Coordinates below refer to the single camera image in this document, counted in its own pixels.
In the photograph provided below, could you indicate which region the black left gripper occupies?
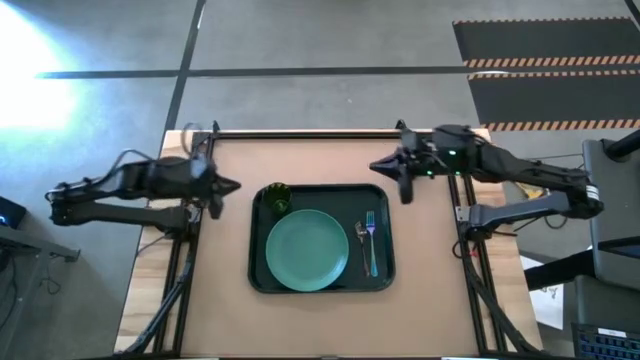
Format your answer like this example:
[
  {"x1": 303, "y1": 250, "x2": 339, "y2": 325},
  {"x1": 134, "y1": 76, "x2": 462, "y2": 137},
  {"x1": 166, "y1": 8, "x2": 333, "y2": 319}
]
[{"x1": 192, "y1": 157, "x2": 243, "y2": 221}]

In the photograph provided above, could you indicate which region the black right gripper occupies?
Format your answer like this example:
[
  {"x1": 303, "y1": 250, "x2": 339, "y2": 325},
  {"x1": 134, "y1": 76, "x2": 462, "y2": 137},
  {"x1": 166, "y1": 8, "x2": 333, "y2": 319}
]
[{"x1": 368, "y1": 128, "x2": 436, "y2": 206}]

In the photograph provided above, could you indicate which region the green translucent cup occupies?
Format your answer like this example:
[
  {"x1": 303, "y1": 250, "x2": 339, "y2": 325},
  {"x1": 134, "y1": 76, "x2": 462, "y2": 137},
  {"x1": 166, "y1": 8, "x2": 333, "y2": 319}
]
[{"x1": 262, "y1": 181, "x2": 294, "y2": 217}]

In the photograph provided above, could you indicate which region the dark green tray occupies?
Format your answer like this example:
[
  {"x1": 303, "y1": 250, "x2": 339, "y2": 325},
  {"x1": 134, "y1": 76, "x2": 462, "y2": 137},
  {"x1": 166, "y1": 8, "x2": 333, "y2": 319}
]
[{"x1": 247, "y1": 183, "x2": 397, "y2": 295}]

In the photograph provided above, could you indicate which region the iridescent blue fork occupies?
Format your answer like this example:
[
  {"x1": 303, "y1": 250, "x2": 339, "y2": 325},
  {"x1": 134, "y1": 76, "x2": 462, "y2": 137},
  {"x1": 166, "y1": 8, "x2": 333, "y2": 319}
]
[{"x1": 365, "y1": 210, "x2": 380, "y2": 279}]

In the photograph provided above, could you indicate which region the dark metal spoon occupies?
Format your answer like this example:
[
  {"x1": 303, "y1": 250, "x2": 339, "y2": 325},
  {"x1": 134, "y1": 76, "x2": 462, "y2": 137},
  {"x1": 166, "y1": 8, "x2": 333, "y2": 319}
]
[{"x1": 354, "y1": 221, "x2": 372, "y2": 278}]

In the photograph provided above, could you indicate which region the teal round plate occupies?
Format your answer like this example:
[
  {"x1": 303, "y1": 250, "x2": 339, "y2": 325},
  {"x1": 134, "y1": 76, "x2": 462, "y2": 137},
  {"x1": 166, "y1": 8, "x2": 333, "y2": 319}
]
[{"x1": 265, "y1": 208, "x2": 351, "y2": 293}]

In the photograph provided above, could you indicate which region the black hazard-striped floor mat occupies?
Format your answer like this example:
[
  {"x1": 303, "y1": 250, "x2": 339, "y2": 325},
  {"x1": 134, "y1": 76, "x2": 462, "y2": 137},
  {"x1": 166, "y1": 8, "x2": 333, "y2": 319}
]
[
  {"x1": 467, "y1": 69, "x2": 640, "y2": 133},
  {"x1": 452, "y1": 18, "x2": 640, "y2": 69}
]

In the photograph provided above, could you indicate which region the black floor bar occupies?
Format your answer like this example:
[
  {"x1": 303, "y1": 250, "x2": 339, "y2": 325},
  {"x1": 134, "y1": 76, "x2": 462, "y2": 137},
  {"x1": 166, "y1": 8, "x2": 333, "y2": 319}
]
[{"x1": 523, "y1": 248, "x2": 597, "y2": 292}]

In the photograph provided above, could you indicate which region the white paper sheet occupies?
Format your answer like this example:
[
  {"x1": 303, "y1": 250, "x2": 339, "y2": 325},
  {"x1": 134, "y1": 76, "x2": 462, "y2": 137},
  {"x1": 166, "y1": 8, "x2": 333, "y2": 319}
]
[{"x1": 519, "y1": 255, "x2": 566, "y2": 331}]

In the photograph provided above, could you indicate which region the black device with blue light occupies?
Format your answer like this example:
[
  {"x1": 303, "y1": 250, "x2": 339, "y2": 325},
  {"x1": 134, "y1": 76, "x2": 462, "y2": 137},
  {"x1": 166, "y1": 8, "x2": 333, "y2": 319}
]
[{"x1": 0, "y1": 195, "x2": 28, "y2": 230}]

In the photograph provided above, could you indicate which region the grey cabinet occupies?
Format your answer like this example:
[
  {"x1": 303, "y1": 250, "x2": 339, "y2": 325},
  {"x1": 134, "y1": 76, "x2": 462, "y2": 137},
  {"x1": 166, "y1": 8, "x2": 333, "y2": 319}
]
[{"x1": 582, "y1": 138, "x2": 640, "y2": 292}]

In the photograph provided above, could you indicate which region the black pole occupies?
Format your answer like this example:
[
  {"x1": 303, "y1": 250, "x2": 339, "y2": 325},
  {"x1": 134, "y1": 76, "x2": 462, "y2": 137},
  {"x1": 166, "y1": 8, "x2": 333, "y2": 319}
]
[{"x1": 601, "y1": 128, "x2": 640, "y2": 162}]

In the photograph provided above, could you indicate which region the dark blue crate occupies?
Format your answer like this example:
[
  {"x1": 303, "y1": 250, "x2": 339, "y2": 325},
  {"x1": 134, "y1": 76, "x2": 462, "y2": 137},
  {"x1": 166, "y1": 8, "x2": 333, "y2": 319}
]
[{"x1": 571, "y1": 322, "x2": 640, "y2": 360}]

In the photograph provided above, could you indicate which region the black aluminium table frame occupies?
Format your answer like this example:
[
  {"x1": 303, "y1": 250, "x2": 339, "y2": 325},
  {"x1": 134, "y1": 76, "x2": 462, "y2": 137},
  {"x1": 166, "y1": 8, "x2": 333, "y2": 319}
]
[{"x1": 122, "y1": 119, "x2": 544, "y2": 359}]

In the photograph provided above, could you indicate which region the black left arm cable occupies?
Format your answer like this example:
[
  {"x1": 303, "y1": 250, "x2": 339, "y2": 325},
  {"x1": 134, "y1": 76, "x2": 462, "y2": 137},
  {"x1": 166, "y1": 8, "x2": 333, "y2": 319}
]
[{"x1": 112, "y1": 148, "x2": 157, "y2": 174}]

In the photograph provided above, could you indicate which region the yellow cable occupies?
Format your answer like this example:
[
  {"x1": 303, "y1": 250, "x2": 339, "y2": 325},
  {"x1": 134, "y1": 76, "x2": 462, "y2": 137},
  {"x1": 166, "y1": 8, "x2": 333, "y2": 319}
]
[{"x1": 517, "y1": 182, "x2": 544, "y2": 200}]

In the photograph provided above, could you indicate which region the thin black floor cable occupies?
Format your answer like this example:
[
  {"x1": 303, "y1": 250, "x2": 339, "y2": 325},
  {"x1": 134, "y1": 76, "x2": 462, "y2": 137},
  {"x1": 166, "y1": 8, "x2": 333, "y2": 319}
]
[{"x1": 38, "y1": 253, "x2": 64, "y2": 297}]

